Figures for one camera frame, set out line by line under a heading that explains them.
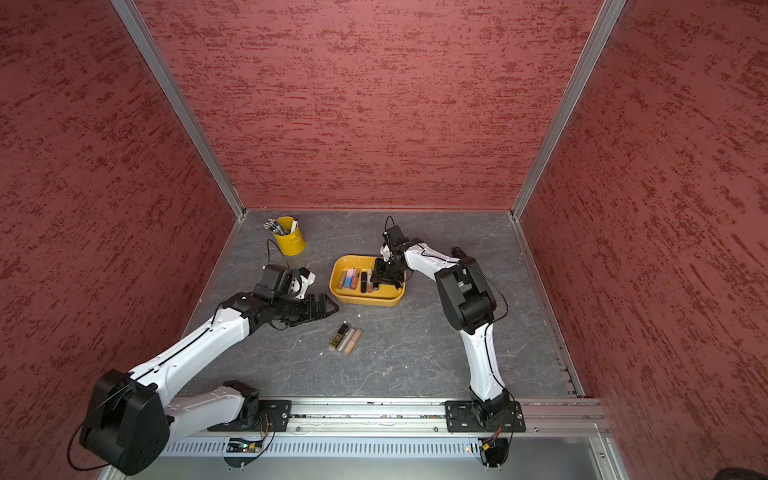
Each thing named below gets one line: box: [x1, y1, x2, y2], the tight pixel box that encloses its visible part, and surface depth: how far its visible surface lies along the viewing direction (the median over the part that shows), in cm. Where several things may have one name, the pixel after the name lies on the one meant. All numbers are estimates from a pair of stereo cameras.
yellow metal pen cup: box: [272, 216, 306, 256], surface depth 105 cm
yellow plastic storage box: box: [329, 255, 407, 307], surface depth 99 cm
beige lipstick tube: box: [342, 329, 363, 357], surface depth 87 cm
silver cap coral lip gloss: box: [350, 268, 360, 290], surface depth 100 cm
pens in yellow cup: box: [262, 218, 298, 236], surface depth 96 cm
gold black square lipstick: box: [329, 323, 349, 351], surface depth 87 cm
